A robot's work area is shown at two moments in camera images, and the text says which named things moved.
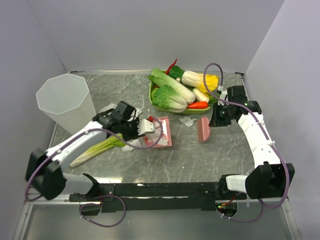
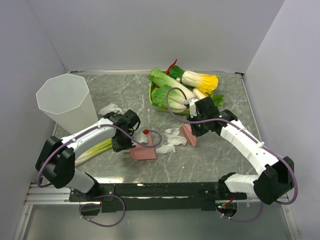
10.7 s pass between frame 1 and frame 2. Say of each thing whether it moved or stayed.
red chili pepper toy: stayed
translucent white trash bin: stayed
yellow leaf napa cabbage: stayed
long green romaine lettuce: stayed
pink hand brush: moved
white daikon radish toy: stayed
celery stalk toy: stayed
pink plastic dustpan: moved
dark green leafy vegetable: stayed
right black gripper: moved
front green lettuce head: stayed
